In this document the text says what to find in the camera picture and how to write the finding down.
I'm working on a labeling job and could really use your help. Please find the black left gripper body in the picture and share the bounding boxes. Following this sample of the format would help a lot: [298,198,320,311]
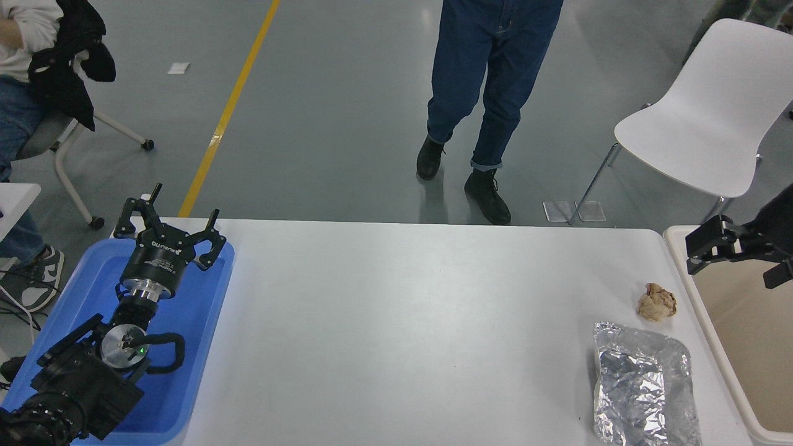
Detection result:
[118,229,195,299]

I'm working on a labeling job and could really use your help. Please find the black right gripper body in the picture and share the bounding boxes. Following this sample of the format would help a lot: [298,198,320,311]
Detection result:
[743,185,793,256]

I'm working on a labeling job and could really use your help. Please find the crumpled tan paper ball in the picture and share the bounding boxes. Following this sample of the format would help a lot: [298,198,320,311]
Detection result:
[637,282,677,321]

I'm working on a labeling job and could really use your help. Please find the black jacket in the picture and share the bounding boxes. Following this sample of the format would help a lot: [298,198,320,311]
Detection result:
[28,0,116,132]

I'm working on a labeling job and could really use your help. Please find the white floor cable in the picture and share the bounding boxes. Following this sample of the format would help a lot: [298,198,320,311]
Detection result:
[0,284,40,345]

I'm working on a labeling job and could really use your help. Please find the crumpled silver foil tray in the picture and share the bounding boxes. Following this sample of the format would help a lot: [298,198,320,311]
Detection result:
[593,321,703,446]

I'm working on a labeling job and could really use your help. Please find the large pale bin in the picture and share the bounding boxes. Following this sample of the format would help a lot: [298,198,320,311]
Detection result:
[663,224,793,446]

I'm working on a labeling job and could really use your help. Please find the white plastic chair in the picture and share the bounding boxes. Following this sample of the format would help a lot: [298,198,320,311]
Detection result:
[569,19,793,225]

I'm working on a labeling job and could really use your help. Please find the black floor cable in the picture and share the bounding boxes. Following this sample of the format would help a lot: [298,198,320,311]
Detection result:
[0,266,63,318]

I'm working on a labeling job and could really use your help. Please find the small white table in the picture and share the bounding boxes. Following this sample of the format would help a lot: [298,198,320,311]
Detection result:
[0,181,43,242]

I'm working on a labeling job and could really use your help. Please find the blue plastic tray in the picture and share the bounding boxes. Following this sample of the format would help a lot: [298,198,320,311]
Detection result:
[0,237,236,445]

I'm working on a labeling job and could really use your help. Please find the grey wheeled office chair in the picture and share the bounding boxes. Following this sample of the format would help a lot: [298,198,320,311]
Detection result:
[12,108,156,230]

